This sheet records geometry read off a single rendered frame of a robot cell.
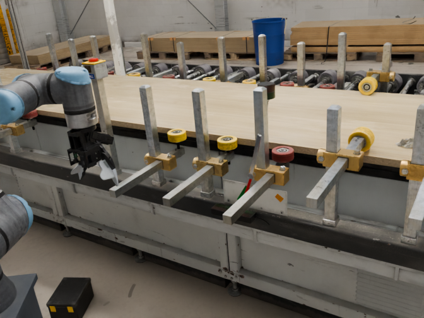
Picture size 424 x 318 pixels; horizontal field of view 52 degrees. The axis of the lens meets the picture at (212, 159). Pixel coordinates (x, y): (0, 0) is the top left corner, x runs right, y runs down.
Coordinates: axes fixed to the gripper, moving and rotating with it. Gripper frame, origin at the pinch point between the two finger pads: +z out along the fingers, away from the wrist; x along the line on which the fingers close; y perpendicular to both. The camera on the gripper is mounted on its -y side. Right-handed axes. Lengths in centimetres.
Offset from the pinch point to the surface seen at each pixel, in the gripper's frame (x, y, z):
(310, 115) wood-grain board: 44, -90, 4
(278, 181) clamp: 47, -36, 10
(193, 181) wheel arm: 19.1, -25.1, 8.9
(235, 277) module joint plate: 15, -61, 79
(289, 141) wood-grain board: 44, -58, 4
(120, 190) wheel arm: -6.9, -15.9, 12.0
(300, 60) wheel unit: 22, -149, -8
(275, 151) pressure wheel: 43, -45, 3
